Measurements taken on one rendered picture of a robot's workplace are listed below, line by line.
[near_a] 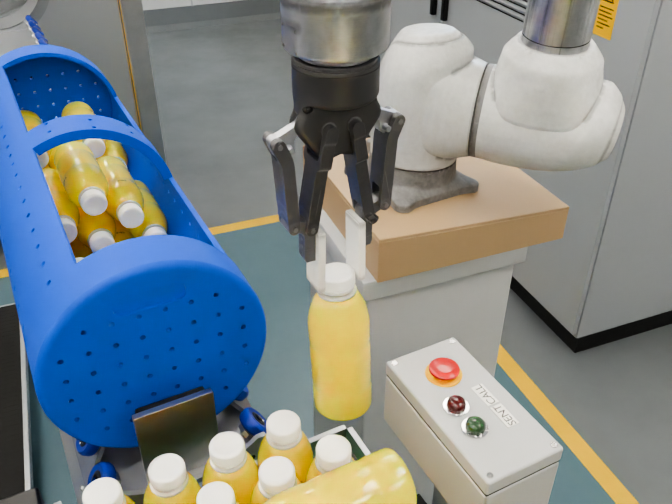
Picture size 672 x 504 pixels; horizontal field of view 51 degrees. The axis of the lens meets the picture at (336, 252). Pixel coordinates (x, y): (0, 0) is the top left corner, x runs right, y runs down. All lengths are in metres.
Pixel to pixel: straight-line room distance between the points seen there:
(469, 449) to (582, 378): 1.78
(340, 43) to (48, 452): 1.95
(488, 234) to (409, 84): 0.28
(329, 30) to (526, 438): 0.47
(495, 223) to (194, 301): 0.56
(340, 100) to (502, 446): 0.41
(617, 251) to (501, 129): 1.34
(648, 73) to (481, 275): 1.00
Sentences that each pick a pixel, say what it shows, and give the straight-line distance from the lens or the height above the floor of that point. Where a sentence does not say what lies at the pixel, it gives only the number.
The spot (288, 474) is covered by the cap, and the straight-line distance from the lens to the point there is 0.77.
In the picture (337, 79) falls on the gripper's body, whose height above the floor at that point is 1.48.
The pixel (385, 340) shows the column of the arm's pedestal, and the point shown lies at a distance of 1.26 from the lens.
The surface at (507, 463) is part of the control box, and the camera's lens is 0.77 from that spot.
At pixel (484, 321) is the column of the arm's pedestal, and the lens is 1.36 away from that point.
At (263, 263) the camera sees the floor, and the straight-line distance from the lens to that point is 2.93.
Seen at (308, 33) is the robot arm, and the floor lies 1.52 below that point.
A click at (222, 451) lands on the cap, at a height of 1.08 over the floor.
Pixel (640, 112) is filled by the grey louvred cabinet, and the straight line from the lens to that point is 2.16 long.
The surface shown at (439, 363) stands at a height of 1.11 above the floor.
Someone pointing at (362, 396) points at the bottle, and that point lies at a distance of 0.78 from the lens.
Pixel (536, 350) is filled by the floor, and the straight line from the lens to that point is 2.60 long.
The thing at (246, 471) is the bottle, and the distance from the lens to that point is 0.82.
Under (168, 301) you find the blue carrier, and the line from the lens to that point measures 0.84.
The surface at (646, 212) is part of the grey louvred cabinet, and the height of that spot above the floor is 0.55.
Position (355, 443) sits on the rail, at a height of 0.98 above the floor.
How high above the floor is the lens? 1.69
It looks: 34 degrees down
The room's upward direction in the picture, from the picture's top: straight up
